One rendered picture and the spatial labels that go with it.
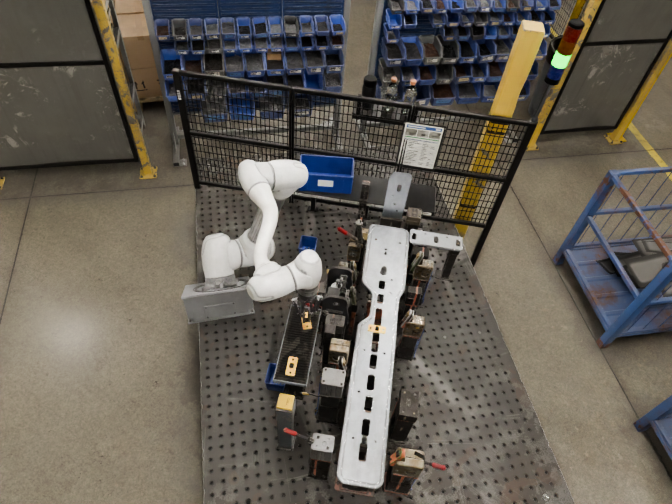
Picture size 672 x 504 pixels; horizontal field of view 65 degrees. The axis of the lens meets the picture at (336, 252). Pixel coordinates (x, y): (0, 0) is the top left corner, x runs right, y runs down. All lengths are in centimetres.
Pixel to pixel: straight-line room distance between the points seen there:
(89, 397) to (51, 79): 218
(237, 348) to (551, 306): 239
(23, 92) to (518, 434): 383
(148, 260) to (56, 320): 72
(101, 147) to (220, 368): 246
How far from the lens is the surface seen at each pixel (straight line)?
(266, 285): 193
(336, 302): 240
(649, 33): 528
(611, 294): 425
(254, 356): 277
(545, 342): 400
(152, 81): 527
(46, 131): 461
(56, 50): 418
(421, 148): 299
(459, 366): 286
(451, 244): 292
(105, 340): 381
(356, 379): 239
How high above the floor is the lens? 315
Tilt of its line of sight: 51 degrees down
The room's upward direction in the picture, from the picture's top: 6 degrees clockwise
